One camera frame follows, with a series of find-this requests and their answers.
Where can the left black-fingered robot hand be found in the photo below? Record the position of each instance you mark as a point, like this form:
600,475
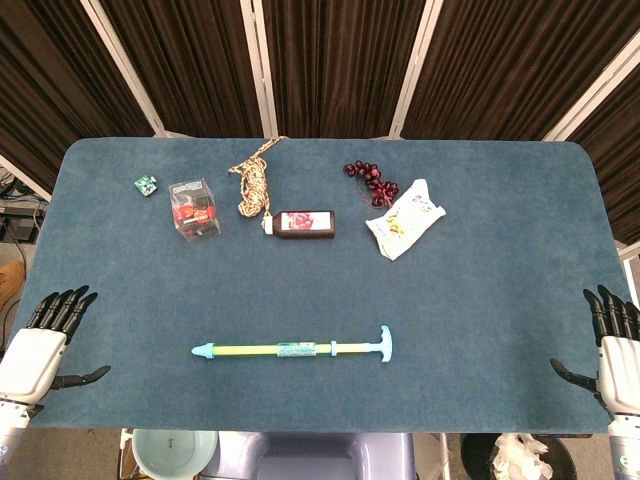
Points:
32,360

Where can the right black-fingered robot hand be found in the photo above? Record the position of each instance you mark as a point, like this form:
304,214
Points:
620,370

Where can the yellow-green tube with blue caps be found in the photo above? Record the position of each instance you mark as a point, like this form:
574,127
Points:
295,349

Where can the lilac robot base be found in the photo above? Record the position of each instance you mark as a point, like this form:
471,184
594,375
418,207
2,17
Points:
325,457

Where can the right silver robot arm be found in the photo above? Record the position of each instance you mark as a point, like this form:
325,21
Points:
625,450

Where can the brown rounded object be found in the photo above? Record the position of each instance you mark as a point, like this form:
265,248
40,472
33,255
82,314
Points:
11,282

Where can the white crumpled bin bag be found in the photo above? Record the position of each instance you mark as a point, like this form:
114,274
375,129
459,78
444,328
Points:
522,457

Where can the pale green basin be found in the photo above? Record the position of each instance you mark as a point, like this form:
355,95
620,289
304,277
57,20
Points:
172,452

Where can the black trash bin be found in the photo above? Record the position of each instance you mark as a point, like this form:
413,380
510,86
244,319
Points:
475,460

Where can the small green circuit board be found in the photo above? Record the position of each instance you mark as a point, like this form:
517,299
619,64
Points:
145,186

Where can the brown curtain divider panel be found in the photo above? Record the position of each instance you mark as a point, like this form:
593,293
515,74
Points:
45,90
340,60
617,150
190,65
505,65

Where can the clear plastic box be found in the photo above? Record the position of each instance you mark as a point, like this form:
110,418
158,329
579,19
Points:
196,212

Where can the white snack bag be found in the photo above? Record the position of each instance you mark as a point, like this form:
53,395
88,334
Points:
405,222

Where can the blue felt table mat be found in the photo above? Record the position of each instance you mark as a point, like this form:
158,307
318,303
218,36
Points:
320,290

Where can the red grape bunch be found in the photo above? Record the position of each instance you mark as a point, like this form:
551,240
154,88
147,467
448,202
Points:
382,190

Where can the dark bottle with white cap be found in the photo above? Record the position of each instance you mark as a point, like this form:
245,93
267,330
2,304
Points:
305,224

